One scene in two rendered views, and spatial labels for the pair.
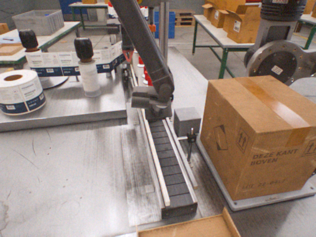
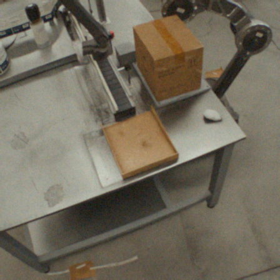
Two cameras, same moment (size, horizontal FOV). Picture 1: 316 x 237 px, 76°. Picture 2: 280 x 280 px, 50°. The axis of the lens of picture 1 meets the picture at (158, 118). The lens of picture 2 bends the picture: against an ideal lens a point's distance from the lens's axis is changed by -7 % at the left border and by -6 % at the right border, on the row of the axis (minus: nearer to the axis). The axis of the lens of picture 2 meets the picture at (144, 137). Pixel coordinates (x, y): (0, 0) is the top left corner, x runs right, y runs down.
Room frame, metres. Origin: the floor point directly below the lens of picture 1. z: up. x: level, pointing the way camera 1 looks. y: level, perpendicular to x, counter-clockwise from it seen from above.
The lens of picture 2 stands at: (-0.67, -0.06, 2.01)
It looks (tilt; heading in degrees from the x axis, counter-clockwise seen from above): 54 degrees down; 355
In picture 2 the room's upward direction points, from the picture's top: 7 degrees counter-clockwise
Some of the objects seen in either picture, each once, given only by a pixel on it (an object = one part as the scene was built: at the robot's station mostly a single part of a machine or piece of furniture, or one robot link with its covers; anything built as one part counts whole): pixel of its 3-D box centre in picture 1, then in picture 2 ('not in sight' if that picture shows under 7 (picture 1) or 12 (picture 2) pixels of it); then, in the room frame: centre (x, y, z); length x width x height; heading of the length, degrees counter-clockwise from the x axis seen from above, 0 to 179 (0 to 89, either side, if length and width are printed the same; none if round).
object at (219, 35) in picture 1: (224, 51); not in sight; (3.47, -1.12, 0.39); 2.20 x 0.80 x 0.78; 1
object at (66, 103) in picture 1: (68, 84); (18, 40); (1.17, 0.56, 0.86); 0.80 x 0.67 x 0.05; 12
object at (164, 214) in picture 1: (141, 87); (84, 28); (1.14, 0.10, 0.85); 1.65 x 0.11 x 0.05; 12
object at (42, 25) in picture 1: (41, 22); not in sight; (3.00, 1.57, 0.91); 0.60 x 0.40 x 0.22; 4
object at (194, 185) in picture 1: (156, 94); (98, 36); (0.87, 0.01, 0.96); 1.07 x 0.01 x 0.01; 12
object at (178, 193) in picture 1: (141, 86); (83, 27); (1.14, 0.10, 0.86); 1.65 x 0.08 x 0.04; 12
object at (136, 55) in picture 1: (138, 60); not in sight; (1.25, 0.12, 0.98); 0.05 x 0.05 x 0.20
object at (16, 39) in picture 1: (8, 40); not in sight; (2.48, 1.74, 0.81); 0.32 x 0.24 x 0.01; 76
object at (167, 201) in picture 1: (141, 104); (87, 47); (0.85, 0.08, 0.91); 1.07 x 0.01 x 0.02; 12
